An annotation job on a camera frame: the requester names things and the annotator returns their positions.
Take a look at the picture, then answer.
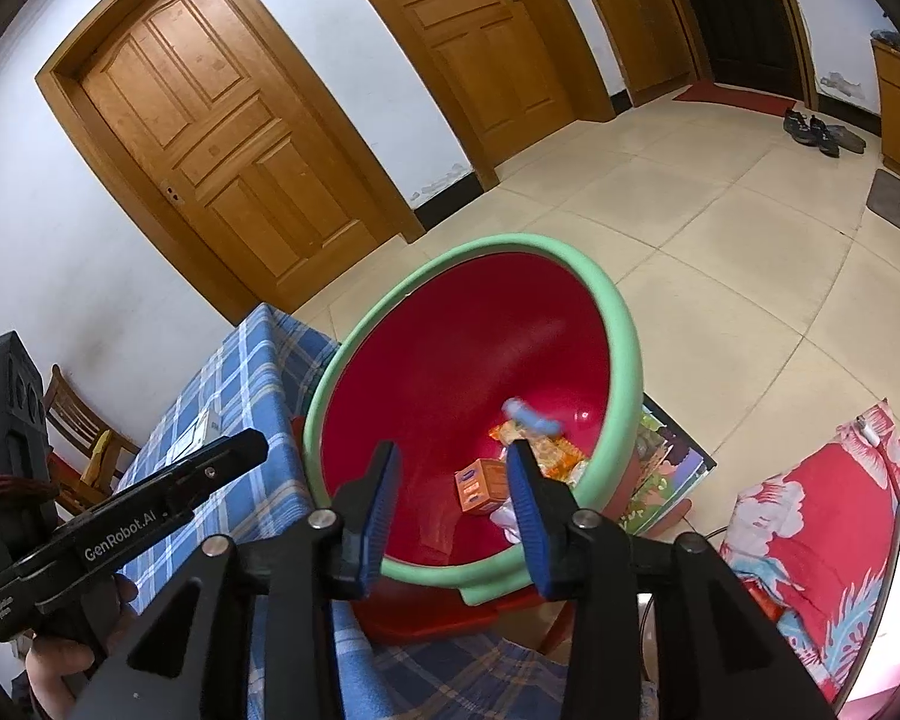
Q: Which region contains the orange cardboard box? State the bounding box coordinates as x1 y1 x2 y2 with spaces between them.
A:
454 457 513 518

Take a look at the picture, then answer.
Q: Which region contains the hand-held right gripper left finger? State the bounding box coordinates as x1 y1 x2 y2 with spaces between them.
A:
66 441 404 720

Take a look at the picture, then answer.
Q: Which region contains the blue plaid tablecloth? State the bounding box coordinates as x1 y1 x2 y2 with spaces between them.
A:
112 304 655 720

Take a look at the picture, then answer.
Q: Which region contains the red doormat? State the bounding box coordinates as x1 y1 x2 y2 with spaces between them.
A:
671 80 799 118

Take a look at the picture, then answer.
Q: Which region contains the person's left hand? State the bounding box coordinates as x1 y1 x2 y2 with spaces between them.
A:
25 576 140 720

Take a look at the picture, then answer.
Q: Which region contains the wooden chair with yellow cushion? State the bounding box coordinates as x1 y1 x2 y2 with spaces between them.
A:
43 364 143 512

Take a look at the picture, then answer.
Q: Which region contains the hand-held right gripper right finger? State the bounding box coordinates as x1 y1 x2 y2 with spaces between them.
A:
505 439 839 720

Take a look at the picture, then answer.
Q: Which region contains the wooden wall panel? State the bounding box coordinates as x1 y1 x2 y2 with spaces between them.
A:
581 0 703 108

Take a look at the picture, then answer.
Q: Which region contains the dark door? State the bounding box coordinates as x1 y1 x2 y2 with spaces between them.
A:
664 0 819 103

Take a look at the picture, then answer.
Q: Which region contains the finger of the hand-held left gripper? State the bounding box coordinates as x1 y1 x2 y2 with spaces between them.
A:
124 427 270 533

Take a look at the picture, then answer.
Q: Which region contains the teal and white box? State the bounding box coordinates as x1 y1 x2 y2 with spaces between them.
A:
169 409 227 463

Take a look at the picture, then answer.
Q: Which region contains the red bucket with green rim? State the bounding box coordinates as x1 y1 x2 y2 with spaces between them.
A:
302 234 641 607

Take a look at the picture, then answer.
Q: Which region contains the light blue item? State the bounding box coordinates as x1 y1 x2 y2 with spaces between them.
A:
500 397 564 438

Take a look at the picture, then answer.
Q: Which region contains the red floral cushion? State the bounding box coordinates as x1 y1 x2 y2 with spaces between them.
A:
720 399 900 715

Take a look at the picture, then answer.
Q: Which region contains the wooden panel door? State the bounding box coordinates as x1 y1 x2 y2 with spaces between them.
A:
35 0 425 324
322 0 617 189

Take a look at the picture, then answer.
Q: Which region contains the colourful picture book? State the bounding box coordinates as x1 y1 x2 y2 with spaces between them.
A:
619 394 718 539

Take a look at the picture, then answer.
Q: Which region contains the orange yellow snack packet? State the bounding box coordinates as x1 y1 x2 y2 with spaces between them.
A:
489 420 593 482

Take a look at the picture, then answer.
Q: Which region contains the grey insole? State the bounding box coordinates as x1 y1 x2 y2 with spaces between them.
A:
826 124 868 155

